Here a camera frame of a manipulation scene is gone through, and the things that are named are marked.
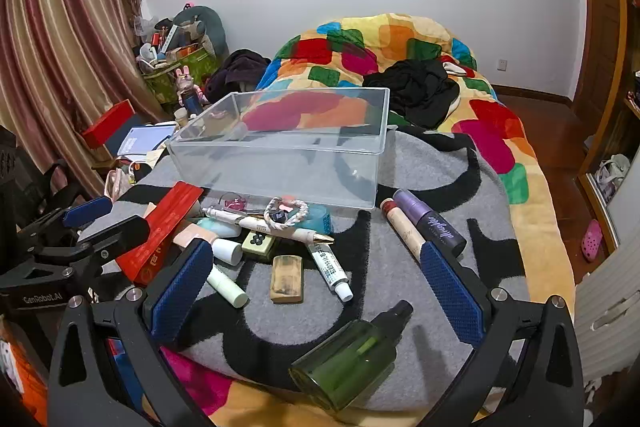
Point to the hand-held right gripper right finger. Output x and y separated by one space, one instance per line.
450 302

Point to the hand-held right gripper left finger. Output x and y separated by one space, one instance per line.
182 287

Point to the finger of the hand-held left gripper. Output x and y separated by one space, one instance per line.
120 232
87 211

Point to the mint green tube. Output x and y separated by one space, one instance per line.
225 284

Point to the purple spray bottle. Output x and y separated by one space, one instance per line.
430 222

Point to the beige tube with red cap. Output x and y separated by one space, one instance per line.
405 229

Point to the pale green dotted box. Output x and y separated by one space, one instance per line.
257 244

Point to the green spray bottle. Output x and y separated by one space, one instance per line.
345 357

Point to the white ointment tube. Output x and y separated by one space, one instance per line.
327 269

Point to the clear plastic storage box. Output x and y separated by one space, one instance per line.
280 167

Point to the pink pouch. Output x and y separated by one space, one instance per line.
117 184

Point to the grey black patterned blanket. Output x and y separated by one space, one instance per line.
390 307

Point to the pale blue oval case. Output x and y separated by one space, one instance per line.
217 227

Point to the red gift box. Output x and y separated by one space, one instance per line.
107 124

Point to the blue notebook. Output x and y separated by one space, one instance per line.
145 139

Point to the orange garment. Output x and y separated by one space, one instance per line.
25 382

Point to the white pen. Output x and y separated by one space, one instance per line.
300 234

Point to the small white cup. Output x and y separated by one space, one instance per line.
181 117

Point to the dark blue cup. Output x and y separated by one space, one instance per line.
191 103

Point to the green patterned bag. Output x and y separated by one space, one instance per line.
170 82

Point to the teal tape roll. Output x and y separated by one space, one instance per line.
320 219

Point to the pink clog shoe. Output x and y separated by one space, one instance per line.
591 241

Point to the white cabinet door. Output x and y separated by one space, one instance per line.
610 317

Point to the pink plush rabbit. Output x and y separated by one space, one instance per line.
185 82

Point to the colourful patchwork blanket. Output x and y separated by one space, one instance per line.
500 132

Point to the striped pink gold curtain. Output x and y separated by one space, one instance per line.
60 32

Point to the dark purple cloth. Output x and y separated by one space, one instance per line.
240 69

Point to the white handbag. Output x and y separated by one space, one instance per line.
612 177

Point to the black garment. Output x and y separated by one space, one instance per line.
415 92

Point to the grey plush pillow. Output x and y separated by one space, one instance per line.
210 22

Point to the white sock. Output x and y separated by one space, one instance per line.
452 68

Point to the wooden wardrobe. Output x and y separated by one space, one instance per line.
600 32

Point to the white wall socket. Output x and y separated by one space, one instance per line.
503 64

